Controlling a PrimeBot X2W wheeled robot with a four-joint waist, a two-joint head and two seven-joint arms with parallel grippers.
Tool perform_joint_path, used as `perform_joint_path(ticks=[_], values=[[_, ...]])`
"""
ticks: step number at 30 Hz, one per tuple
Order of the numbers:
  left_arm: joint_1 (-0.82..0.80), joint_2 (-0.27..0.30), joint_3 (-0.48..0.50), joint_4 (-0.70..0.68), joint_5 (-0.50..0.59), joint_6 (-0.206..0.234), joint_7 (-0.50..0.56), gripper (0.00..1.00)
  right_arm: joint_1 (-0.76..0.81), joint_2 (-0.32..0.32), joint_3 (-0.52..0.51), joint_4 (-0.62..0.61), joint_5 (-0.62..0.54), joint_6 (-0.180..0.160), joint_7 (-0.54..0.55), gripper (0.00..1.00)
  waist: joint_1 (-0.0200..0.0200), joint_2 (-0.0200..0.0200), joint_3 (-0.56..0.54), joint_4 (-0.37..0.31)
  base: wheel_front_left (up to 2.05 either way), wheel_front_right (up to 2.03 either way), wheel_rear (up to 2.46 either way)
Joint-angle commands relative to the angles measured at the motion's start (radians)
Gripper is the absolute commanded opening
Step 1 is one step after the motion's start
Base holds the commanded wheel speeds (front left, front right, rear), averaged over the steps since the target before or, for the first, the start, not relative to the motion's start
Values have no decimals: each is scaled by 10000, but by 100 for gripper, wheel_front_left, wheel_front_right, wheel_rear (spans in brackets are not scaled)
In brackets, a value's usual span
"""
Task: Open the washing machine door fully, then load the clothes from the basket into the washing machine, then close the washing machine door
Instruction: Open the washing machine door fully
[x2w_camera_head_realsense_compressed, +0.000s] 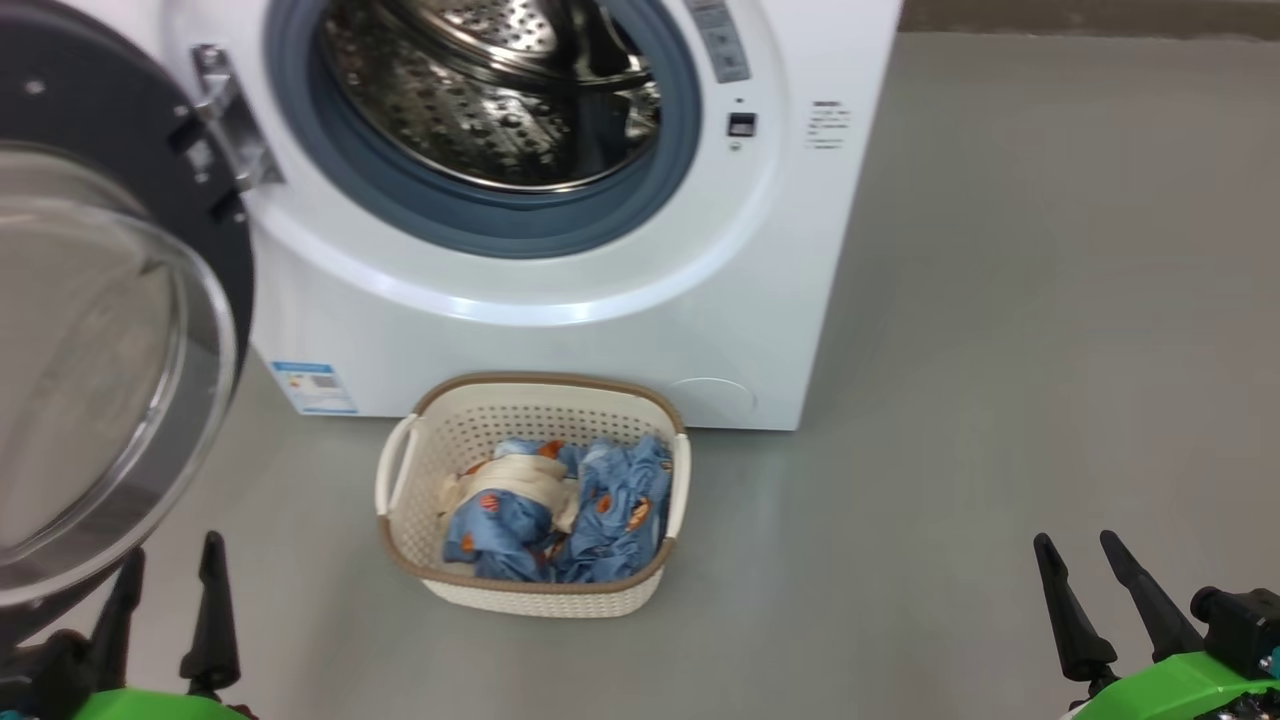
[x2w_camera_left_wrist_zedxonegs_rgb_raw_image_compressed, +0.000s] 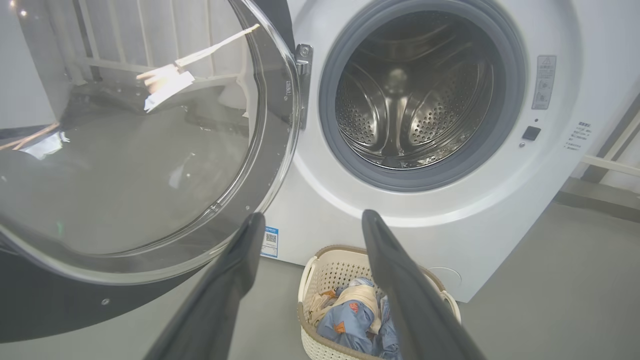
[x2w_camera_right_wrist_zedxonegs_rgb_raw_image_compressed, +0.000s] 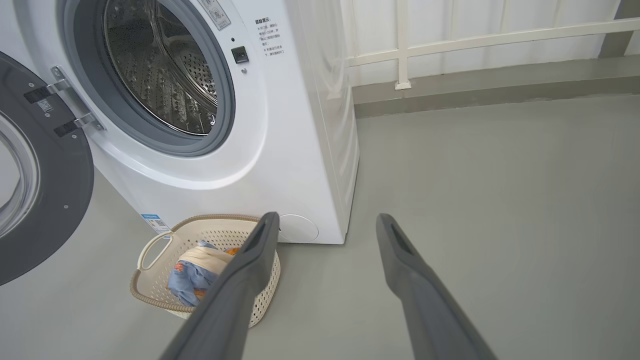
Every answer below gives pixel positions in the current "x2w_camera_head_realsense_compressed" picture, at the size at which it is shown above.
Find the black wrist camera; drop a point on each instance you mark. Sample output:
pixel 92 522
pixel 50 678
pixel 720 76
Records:
pixel 55 680
pixel 1245 625

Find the small printed text label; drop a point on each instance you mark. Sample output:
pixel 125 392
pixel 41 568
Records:
pixel 829 125

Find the cream perforated laundry basket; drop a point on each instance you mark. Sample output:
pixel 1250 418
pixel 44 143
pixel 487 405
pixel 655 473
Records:
pixel 520 410

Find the white front-load washing machine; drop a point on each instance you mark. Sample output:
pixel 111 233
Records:
pixel 500 340

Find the blue printed garment beige lining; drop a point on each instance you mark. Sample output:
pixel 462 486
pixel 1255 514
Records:
pixel 495 530

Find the blue energy label sticker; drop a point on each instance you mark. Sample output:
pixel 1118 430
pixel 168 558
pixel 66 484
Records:
pixel 313 388

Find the grey instruction sticker strip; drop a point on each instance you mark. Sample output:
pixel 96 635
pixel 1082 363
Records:
pixel 722 45

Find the metal door hinge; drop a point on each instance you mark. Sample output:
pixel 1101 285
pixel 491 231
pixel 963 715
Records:
pixel 235 125

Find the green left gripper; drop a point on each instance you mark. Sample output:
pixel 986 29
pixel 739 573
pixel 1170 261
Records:
pixel 150 706

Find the round white filter cover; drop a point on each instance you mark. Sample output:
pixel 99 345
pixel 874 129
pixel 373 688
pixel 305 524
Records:
pixel 712 400

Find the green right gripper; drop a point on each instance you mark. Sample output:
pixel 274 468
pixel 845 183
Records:
pixel 1180 690

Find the black round glass washer door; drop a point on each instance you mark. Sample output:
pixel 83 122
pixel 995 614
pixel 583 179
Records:
pixel 100 100

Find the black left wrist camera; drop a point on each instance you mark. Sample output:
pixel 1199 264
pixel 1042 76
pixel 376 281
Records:
pixel 55 680

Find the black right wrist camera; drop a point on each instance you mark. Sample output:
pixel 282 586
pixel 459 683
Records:
pixel 1245 625

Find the stainless steel washing machine drum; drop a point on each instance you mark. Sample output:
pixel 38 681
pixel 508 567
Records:
pixel 450 110

